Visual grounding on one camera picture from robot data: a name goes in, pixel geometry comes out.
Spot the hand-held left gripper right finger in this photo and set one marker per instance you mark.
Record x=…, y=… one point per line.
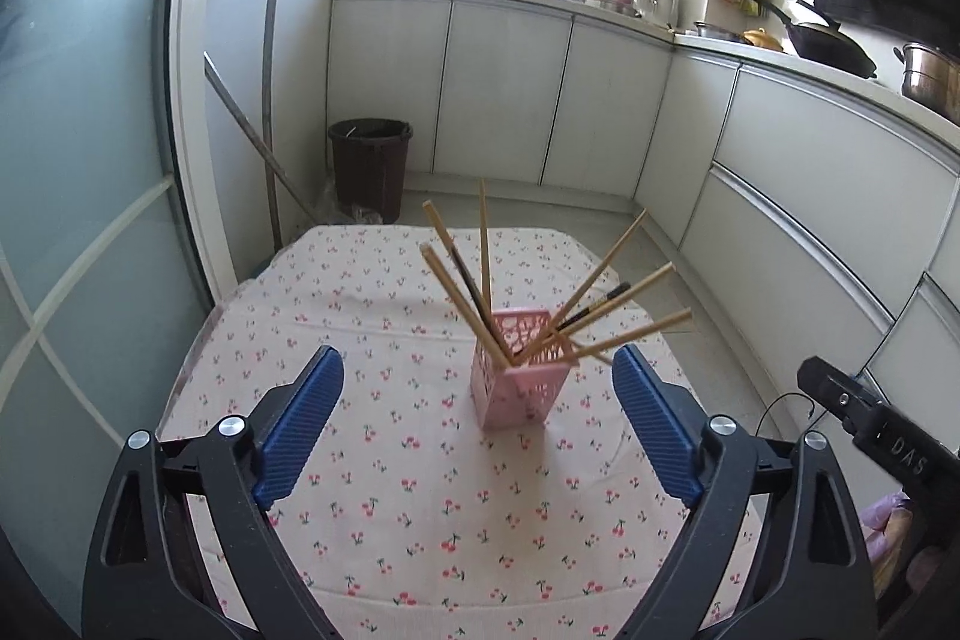
x=652, y=422

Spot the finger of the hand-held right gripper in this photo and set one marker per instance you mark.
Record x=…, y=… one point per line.
x=836, y=392

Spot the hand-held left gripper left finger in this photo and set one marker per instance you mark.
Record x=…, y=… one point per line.
x=300, y=430

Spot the black chopstick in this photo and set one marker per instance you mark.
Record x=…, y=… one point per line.
x=466, y=280
x=596, y=304

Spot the pink perforated utensil basket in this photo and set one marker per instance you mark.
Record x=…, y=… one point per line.
x=517, y=396

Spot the bunch of wooden chopsticks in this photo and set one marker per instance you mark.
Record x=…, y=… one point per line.
x=485, y=250

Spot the person's right hand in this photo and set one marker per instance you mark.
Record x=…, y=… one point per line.
x=886, y=520

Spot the cherry print tablecloth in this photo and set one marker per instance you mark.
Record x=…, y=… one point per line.
x=420, y=460

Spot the white kitchen cabinets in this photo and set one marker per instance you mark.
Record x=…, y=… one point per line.
x=787, y=160

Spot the dark brown trash bin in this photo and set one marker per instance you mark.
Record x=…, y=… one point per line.
x=369, y=168

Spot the straight mop pole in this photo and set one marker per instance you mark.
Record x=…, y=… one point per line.
x=255, y=138

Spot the large steel pot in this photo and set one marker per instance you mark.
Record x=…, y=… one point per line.
x=934, y=78

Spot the black wok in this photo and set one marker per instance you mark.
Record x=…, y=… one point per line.
x=829, y=48

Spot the frosted glass door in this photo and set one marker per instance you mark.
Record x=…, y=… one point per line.
x=82, y=160

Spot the shallow steel basin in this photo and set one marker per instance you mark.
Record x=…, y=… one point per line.
x=716, y=31

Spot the white kettle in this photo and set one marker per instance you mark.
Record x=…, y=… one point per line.
x=669, y=9

